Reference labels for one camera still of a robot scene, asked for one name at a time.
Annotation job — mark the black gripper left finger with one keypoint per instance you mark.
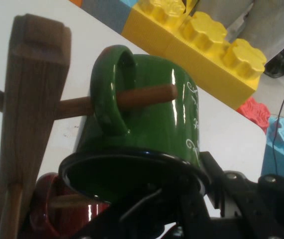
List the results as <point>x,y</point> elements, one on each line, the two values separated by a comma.
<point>156,209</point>

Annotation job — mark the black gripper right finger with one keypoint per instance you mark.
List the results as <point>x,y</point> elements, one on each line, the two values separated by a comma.
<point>263,206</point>

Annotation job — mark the green enamel mug white lettering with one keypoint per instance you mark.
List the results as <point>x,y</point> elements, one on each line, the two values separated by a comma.
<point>151,124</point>

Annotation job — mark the dark red mug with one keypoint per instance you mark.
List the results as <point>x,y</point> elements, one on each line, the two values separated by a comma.
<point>64,221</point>

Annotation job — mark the red giant building block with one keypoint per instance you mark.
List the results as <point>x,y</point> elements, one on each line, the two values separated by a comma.
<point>255,113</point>

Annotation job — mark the dark equipment clutter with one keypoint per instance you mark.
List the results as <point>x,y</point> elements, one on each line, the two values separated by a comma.
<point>283,62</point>

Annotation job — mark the yellow giant building block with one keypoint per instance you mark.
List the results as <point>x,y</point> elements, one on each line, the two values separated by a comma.
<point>214,64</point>
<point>151,27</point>

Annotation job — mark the wooden mug tree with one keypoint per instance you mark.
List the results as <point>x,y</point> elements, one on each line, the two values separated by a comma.
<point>32,99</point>

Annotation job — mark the grey-blue giant building block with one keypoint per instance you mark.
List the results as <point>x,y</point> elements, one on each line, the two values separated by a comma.
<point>107,12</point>

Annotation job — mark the orange giant building block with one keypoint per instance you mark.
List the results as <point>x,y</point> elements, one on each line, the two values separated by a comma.
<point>76,1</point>

